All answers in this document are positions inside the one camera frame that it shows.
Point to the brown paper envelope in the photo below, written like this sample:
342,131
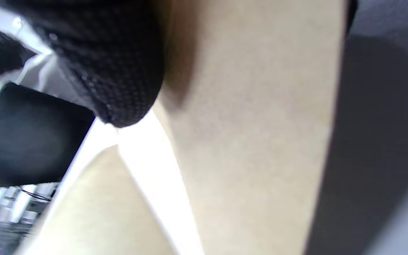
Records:
101,212
253,124

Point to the black office chair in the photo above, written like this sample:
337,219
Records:
27,138

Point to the person's right hand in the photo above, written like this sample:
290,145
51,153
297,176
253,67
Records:
112,71

